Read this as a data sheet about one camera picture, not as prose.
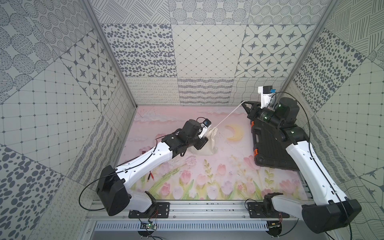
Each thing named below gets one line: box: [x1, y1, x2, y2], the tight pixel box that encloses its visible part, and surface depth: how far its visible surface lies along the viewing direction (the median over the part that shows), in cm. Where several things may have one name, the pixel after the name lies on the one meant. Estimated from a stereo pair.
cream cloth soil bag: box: [187, 127, 218, 156], surface depth 81 cm
